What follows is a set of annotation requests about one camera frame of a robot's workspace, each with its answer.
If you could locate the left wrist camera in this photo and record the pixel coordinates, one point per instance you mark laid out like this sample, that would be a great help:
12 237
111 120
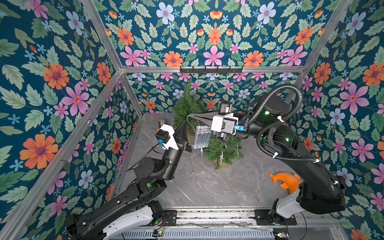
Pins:
165 136

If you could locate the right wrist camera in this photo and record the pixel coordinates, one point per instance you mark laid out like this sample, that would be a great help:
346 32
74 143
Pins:
230 124

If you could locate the clear string light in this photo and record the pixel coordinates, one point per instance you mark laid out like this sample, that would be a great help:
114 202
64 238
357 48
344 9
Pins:
202 137

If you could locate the white cable duct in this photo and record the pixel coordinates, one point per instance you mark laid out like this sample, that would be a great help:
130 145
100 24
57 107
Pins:
196 234

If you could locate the small green tree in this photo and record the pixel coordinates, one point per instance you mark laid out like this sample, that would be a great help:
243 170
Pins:
224 152
188 104

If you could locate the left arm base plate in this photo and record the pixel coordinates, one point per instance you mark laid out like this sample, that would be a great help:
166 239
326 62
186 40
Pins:
169 218

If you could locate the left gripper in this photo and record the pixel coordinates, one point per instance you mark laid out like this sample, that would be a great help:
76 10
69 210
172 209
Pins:
181 141

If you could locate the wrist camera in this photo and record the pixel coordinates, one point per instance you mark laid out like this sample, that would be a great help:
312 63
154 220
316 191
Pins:
165 136
230 124

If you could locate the aluminium frame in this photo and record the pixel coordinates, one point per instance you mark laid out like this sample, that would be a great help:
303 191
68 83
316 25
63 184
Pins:
75 79

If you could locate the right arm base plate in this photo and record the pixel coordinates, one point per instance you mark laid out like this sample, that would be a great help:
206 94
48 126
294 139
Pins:
264 218

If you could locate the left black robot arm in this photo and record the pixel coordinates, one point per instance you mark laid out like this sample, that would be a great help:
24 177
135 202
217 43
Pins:
136 205

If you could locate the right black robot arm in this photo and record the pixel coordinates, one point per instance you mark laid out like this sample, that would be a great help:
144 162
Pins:
321 191

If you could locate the black hook rail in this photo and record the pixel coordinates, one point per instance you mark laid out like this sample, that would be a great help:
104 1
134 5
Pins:
209 70

